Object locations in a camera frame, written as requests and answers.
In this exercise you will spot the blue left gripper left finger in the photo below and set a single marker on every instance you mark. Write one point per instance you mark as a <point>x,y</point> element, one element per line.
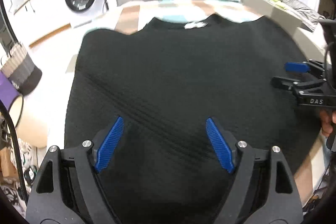
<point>105,143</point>

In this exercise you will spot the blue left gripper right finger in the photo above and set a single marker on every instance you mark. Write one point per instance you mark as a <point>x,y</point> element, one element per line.
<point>223,143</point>

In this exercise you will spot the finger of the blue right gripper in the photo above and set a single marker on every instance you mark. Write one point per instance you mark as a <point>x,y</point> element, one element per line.
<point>297,67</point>

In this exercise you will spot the black knit sweater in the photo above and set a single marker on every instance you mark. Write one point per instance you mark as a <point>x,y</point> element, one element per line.
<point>165,81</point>

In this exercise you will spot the right hand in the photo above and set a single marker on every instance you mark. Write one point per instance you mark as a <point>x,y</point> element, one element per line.
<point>327,122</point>

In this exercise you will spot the grey bedside cabinet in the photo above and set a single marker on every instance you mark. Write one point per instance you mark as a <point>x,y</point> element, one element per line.
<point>311,43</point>

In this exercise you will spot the grey crumpled garment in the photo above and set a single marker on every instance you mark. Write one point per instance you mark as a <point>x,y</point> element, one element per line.
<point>309,16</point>

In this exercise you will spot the beige trash bin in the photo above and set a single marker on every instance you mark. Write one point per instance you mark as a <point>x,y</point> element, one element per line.
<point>28,127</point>

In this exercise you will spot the purple bag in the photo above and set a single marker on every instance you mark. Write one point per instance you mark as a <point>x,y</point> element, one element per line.
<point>8,92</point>

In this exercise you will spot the woven laundry basket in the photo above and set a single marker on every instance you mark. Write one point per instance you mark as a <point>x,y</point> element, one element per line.
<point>20,70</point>

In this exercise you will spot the checkered plaid blanket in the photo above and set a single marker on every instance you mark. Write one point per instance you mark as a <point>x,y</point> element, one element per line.
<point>133,17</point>

